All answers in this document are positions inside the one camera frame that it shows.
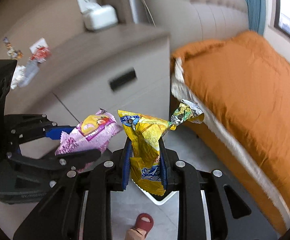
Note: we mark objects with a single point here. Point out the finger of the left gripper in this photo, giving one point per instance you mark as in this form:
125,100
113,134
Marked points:
28,127
59,162

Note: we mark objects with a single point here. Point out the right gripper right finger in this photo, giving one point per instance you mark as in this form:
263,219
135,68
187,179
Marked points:
211,205

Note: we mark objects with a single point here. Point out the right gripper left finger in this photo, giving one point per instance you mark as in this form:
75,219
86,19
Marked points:
79,205

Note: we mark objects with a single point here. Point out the purple snack packet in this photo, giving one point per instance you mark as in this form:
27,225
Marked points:
95,132

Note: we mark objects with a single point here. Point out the red clear plastic wrapper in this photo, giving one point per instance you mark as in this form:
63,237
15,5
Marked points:
32,66

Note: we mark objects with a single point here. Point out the yellow snack bag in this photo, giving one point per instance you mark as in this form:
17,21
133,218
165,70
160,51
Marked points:
147,169

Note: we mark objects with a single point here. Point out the white paper towel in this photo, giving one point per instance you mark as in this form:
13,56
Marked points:
18,76

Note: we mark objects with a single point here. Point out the red slipper right foot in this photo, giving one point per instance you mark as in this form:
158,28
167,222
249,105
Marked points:
144,223

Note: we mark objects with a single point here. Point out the beige bedside cabinet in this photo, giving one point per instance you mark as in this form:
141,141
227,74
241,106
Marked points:
125,67

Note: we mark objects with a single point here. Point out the orange bed blanket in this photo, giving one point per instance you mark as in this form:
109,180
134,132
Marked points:
245,83

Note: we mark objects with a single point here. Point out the white mattress edge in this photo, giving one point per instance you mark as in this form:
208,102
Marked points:
232,154

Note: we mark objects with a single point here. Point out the white tissue box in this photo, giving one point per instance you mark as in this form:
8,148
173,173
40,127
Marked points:
100,18

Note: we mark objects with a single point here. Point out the beige padded headboard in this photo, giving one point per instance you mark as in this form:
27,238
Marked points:
190,21

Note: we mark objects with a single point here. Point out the teal curtain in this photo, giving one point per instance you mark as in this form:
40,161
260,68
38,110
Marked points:
257,15

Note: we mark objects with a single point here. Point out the colourful wall stickers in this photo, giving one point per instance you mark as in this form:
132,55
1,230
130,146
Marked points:
11,51

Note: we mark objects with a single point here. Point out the lower white wall socket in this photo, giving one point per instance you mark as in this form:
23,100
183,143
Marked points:
41,43

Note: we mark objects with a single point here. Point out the white wall socket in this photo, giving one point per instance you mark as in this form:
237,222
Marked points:
86,5
41,43

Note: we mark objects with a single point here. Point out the upper white wall socket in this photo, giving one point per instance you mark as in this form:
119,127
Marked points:
86,5

